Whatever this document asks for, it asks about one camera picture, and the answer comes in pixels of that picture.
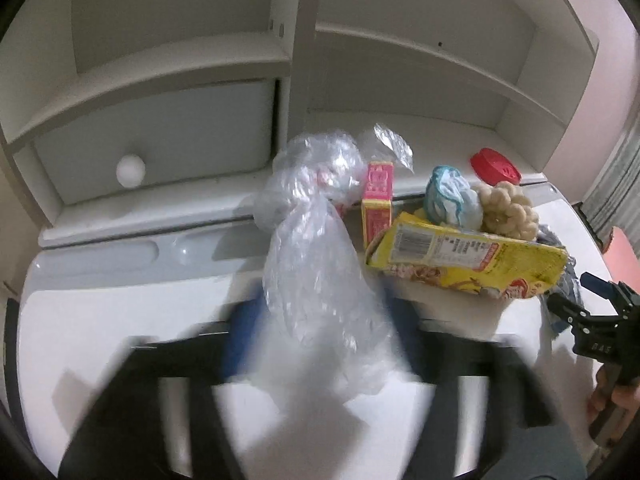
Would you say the clear plastic bag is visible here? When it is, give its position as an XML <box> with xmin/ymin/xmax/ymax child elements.
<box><xmin>252</xmin><ymin>122</ymin><xmax>416</xmax><ymax>406</ymax></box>

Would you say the red plastic cup lid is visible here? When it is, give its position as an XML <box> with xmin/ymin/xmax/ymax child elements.
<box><xmin>469</xmin><ymin>147</ymin><xmax>522</xmax><ymax>186</ymax></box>

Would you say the grey drawer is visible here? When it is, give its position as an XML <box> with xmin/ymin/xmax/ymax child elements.
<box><xmin>32</xmin><ymin>77</ymin><xmax>278</xmax><ymax>206</ymax></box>

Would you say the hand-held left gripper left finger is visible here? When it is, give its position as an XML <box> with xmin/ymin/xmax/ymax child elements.
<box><xmin>57</xmin><ymin>297</ymin><xmax>266</xmax><ymax>480</ymax></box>

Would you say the small pink box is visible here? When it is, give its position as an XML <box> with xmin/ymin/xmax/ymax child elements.
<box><xmin>361</xmin><ymin>160</ymin><xmax>396</xmax><ymax>251</ymax></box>

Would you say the grey curtain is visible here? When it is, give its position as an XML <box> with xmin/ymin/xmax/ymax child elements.
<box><xmin>585</xmin><ymin>130</ymin><xmax>640</xmax><ymax>256</ymax></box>

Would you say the pink object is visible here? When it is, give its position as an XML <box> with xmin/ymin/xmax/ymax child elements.
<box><xmin>602</xmin><ymin>226</ymin><xmax>640</xmax><ymax>262</ymax></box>

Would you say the yellow cardboard box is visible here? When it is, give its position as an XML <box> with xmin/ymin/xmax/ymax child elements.
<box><xmin>365</xmin><ymin>211</ymin><xmax>570</xmax><ymax>304</ymax></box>

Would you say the grey knitted cloth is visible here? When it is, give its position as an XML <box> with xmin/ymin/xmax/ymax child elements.
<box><xmin>536</xmin><ymin>222</ymin><xmax>582</xmax><ymax>338</ymax></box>

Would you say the person's right hand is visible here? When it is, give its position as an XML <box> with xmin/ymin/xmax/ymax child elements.
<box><xmin>585</xmin><ymin>377</ymin><xmax>640</xmax><ymax>426</ymax></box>

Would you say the white round drawer knob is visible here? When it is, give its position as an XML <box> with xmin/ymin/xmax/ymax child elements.
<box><xmin>116</xmin><ymin>155</ymin><xmax>147</xmax><ymax>187</ymax></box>

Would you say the beige knobbly toy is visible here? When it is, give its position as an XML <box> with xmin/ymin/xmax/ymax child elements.
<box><xmin>472</xmin><ymin>182</ymin><xmax>541</xmax><ymax>241</ymax></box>

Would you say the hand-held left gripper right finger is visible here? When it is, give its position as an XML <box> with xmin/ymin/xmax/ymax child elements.
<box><xmin>380</xmin><ymin>297</ymin><xmax>586</xmax><ymax>480</ymax></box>

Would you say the white desk shelf unit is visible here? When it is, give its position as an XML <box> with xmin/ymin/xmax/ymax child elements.
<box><xmin>0</xmin><ymin>0</ymin><xmax>601</xmax><ymax>248</ymax></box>

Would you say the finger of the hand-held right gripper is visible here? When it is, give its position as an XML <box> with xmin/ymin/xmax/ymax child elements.
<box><xmin>546</xmin><ymin>292</ymin><xmax>598</xmax><ymax>332</ymax></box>
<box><xmin>580</xmin><ymin>271</ymin><xmax>632</xmax><ymax>302</ymax></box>

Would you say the crumpled blue and white mask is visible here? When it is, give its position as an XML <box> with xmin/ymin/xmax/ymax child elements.
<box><xmin>425</xmin><ymin>165</ymin><xmax>485</xmax><ymax>232</ymax></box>

